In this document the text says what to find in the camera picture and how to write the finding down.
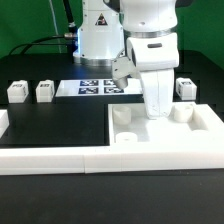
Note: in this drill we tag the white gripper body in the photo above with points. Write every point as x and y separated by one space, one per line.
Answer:
155 60

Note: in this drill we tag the white square table top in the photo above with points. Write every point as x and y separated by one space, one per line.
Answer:
129 123

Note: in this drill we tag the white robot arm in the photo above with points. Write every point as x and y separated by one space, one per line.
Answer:
107 24

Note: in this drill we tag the white sheet with tags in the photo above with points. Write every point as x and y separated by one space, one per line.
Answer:
96 87

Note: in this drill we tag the white U-shaped fence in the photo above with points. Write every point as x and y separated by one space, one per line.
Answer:
112 158

